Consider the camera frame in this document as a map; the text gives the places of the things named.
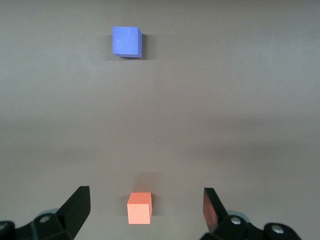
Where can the orange foam cube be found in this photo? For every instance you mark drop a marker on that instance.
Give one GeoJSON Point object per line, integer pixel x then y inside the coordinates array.
{"type": "Point", "coordinates": [138, 212]}

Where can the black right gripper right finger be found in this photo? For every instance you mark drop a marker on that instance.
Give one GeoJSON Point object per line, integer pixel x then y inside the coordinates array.
{"type": "Point", "coordinates": [215, 215]}

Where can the purple foam cube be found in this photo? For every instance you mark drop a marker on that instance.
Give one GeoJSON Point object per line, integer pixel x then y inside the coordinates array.
{"type": "Point", "coordinates": [125, 41]}

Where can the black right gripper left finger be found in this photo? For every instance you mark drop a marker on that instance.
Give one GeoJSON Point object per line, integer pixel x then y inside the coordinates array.
{"type": "Point", "coordinates": [77, 212]}

